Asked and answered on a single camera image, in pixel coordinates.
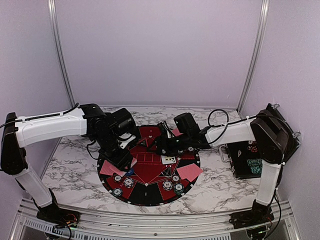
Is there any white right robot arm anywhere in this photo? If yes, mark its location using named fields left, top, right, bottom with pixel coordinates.
left=147, top=109, right=293, bottom=224

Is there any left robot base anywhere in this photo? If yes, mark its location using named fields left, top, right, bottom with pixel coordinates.
left=36, top=204, right=80, bottom=228

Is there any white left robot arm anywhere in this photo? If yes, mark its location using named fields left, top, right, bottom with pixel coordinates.
left=0, top=103, right=136, bottom=223

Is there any black poker chip case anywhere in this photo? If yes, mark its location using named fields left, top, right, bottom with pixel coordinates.
left=226, top=103, right=300, bottom=179

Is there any round red black poker mat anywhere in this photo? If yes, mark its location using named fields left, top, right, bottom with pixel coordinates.
left=97, top=125, right=201, bottom=207

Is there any right aluminium frame post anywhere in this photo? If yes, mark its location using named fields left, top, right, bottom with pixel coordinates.
left=236, top=0, right=270, bottom=115

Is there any red playing card deck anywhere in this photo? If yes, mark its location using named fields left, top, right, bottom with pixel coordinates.
left=130, top=158, right=138, bottom=168

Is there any aluminium frame post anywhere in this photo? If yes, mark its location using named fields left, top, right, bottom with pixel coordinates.
left=47, top=0, right=76, bottom=107
left=236, top=0, right=270, bottom=115

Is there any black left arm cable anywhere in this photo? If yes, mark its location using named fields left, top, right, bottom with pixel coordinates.
left=0, top=102, right=83, bottom=131

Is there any blue small blind button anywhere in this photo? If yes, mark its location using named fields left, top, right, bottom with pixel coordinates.
left=125, top=169, right=134, bottom=176

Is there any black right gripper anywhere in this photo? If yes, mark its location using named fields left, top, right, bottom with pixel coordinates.
left=146, top=132, right=191, bottom=157

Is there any single red playing card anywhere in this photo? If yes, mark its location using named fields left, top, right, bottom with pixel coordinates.
left=99, top=160, right=126, bottom=177

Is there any face up playing card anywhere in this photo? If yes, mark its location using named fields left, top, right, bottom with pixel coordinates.
left=161, top=155, right=177, bottom=165

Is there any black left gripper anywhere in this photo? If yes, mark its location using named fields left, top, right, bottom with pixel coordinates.
left=94, top=131, right=134, bottom=172

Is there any left aluminium frame post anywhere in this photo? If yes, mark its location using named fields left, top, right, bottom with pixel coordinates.
left=47, top=0, right=76, bottom=107

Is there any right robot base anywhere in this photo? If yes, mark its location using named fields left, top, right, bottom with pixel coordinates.
left=229, top=209, right=275, bottom=239

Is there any clear round dealer button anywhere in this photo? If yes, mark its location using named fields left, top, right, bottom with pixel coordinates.
left=159, top=166, right=175, bottom=178

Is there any aluminium front rail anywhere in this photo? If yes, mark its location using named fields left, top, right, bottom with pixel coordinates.
left=8, top=198, right=301, bottom=240

